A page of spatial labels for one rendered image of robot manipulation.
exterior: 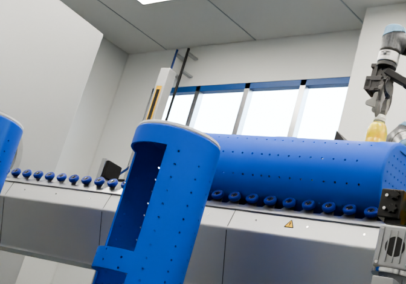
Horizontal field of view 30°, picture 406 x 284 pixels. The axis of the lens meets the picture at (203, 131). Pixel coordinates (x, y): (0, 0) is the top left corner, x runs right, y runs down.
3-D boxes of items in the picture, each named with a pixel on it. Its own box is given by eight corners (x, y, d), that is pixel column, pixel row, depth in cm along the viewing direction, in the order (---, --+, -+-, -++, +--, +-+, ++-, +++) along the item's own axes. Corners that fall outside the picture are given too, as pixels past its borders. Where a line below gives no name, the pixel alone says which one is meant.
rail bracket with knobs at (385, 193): (385, 229, 230) (392, 197, 233) (408, 232, 225) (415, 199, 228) (373, 219, 222) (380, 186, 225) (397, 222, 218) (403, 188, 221)
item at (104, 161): (106, 199, 327) (116, 166, 332) (112, 200, 325) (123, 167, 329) (90, 191, 319) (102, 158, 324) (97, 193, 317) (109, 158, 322)
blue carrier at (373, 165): (200, 210, 310) (216, 144, 317) (406, 237, 257) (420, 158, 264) (159, 191, 288) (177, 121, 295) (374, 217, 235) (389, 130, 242)
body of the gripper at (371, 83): (370, 100, 273) (377, 69, 277) (393, 100, 268) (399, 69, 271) (362, 90, 267) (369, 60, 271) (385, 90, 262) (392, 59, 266)
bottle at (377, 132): (384, 171, 255) (394, 122, 261) (368, 162, 252) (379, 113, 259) (369, 174, 261) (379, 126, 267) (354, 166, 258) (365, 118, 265)
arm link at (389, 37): (411, 26, 272) (388, 19, 272) (405, 53, 268) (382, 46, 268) (403, 35, 279) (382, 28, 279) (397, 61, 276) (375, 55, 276)
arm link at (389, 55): (402, 59, 273) (394, 48, 267) (400, 70, 271) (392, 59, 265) (383, 59, 277) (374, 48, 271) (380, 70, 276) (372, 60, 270)
